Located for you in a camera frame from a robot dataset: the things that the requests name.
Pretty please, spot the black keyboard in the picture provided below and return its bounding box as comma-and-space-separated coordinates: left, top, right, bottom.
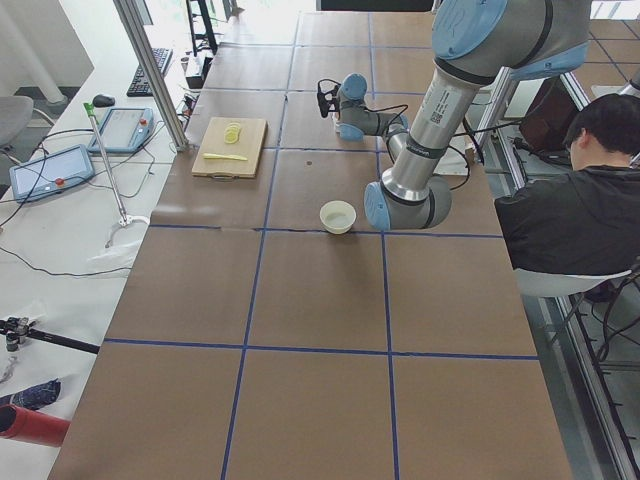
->
125, 47, 174, 98

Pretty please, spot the teach pendant far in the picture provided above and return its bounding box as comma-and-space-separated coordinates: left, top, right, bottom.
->
97, 107, 154, 155

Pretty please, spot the white bowl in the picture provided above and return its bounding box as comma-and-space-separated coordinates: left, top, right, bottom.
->
319, 200, 357, 234

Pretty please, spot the seated person in black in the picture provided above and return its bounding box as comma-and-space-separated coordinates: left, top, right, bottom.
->
494, 94, 639, 276

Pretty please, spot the teach pendant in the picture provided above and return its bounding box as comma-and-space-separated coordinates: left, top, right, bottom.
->
9, 145, 94, 203
97, 107, 154, 155

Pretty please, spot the green tipped grabber stick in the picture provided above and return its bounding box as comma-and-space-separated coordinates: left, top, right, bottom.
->
83, 102, 150, 249

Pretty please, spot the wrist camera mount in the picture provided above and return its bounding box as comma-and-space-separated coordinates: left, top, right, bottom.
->
316, 78, 341, 118

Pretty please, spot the yellow plastic knife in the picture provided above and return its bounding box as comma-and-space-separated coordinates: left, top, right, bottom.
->
202, 153, 248, 161

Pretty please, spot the black tripod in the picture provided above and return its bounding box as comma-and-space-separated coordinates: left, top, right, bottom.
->
0, 317, 100, 354

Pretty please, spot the teach pendant near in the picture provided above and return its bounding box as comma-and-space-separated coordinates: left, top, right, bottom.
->
9, 145, 94, 203

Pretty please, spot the red bottle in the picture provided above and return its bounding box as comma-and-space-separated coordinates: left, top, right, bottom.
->
1, 404, 70, 447

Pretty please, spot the wooden cutting board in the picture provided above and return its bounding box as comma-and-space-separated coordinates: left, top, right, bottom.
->
191, 117, 267, 179

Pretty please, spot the black computer mouse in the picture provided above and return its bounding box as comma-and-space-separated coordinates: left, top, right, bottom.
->
92, 94, 116, 108

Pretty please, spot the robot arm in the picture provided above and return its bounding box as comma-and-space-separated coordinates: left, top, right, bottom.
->
317, 1, 591, 231

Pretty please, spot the aluminium frame post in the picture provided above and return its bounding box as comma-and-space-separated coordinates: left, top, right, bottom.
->
113, 0, 189, 152

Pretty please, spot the white chair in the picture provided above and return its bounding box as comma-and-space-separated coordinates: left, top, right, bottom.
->
514, 267, 636, 351

